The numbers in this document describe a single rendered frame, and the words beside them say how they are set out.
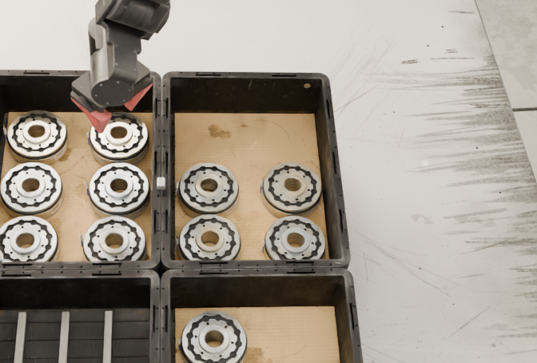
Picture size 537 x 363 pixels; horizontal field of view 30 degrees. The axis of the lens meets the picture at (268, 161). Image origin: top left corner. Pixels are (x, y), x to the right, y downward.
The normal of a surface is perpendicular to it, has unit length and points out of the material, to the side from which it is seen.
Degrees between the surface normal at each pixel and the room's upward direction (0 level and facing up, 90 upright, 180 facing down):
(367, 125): 0
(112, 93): 89
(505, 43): 0
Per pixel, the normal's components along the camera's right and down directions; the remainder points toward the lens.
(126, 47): 0.56, -0.47
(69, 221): 0.08, -0.58
